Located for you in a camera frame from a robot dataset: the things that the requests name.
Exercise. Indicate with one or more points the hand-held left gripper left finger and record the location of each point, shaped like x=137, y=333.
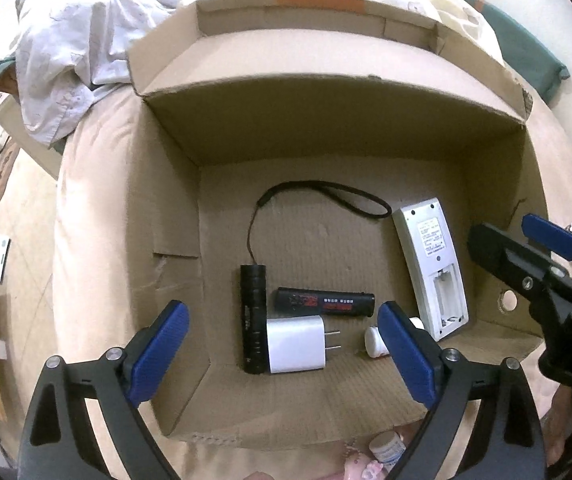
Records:
x=161, y=355

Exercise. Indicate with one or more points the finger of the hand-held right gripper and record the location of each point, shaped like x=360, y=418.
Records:
x=550, y=237
x=505, y=255

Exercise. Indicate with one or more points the pink toy figure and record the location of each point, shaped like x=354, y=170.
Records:
x=360, y=470

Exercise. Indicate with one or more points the black battery with red label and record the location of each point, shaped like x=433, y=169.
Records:
x=326, y=302

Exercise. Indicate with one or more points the lavender blanket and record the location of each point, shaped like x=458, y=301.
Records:
x=81, y=35

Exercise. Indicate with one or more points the white pill bottle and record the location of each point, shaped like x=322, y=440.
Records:
x=375, y=342
x=388, y=452

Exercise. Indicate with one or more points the green headboard cushion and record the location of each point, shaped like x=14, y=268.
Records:
x=520, y=45

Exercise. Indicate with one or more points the white remote control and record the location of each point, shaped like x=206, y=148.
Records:
x=425, y=260

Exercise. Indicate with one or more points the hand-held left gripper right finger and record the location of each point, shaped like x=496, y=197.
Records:
x=405, y=355

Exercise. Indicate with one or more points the white charger plug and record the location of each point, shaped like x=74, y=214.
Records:
x=296, y=342

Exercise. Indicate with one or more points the brown cardboard box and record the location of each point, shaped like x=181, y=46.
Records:
x=316, y=125

